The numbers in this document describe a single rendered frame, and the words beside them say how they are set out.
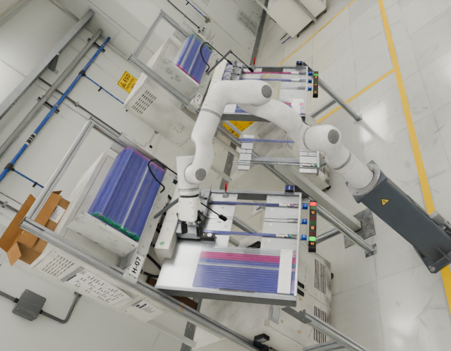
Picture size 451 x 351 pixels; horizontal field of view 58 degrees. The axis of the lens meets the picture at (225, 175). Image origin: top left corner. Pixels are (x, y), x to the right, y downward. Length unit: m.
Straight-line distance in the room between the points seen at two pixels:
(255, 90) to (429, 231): 1.25
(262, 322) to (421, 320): 0.84
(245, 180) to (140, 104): 1.07
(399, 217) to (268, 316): 0.86
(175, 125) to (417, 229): 1.87
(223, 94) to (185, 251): 0.95
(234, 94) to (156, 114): 1.58
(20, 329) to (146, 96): 1.89
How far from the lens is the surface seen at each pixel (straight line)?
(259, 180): 3.49
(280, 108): 1.84
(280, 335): 2.40
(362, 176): 2.11
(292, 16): 6.54
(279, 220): 2.34
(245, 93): 1.72
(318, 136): 1.90
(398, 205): 2.25
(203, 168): 1.57
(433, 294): 2.56
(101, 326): 3.64
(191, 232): 2.27
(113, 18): 5.21
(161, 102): 3.16
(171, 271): 2.23
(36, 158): 3.97
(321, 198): 2.83
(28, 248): 2.29
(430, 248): 2.53
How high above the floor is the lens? 2.02
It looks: 22 degrees down
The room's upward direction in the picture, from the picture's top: 54 degrees counter-clockwise
